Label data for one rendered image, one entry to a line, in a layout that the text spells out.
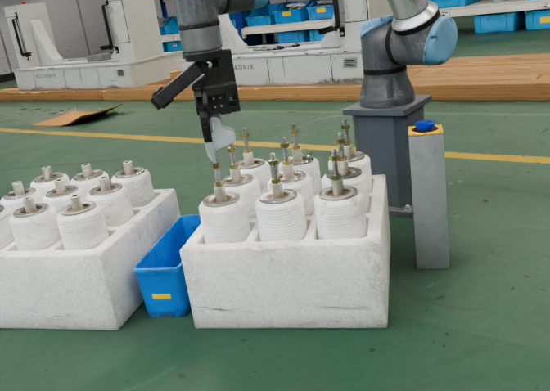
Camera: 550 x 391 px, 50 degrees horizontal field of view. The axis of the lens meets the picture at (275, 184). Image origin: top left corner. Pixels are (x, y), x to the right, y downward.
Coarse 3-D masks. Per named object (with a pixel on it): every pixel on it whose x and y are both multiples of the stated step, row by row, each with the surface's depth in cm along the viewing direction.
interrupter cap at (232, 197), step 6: (228, 192) 120; (234, 192) 120; (210, 198) 118; (228, 198) 118; (234, 198) 117; (204, 204) 116; (210, 204) 114; (216, 204) 114; (222, 204) 114; (228, 204) 114
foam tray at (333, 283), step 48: (384, 192) 130; (192, 240) 118; (288, 240) 112; (336, 240) 109; (384, 240) 118; (192, 288) 117; (240, 288) 115; (288, 288) 112; (336, 288) 110; (384, 288) 109
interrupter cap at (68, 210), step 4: (84, 204) 126; (88, 204) 125; (92, 204) 125; (96, 204) 125; (64, 208) 125; (68, 208) 125; (72, 208) 125; (84, 208) 124; (88, 208) 123; (92, 208) 123; (60, 212) 123; (64, 212) 123; (68, 212) 122; (72, 212) 122; (76, 212) 122; (80, 212) 121; (84, 212) 122
